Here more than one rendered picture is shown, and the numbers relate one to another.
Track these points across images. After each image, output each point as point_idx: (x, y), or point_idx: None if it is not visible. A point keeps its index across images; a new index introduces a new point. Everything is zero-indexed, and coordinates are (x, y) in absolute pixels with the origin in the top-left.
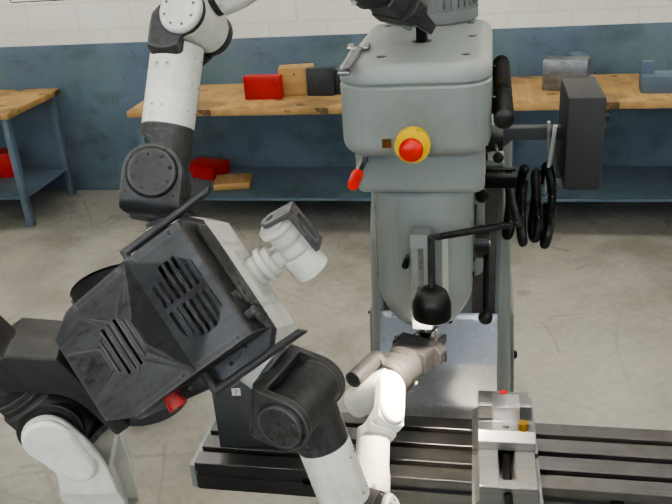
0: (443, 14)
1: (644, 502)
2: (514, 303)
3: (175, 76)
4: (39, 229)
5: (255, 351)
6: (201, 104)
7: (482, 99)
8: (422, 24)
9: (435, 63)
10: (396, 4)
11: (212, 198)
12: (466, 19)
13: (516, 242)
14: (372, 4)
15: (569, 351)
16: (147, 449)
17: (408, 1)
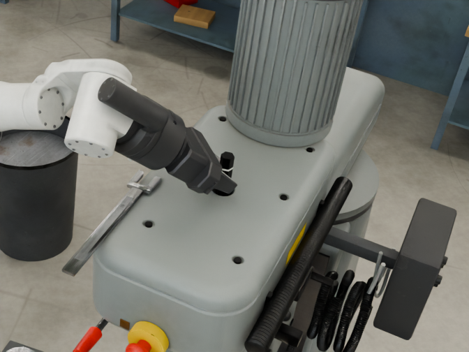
0: (278, 136)
1: None
2: (405, 235)
3: None
4: (10, 9)
5: None
6: None
7: (232, 326)
8: (217, 186)
9: (187, 276)
10: (179, 173)
11: (169, 29)
12: (306, 144)
13: (437, 164)
14: (149, 168)
15: (433, 308)
16: (15, 287)
17: (197, 170)
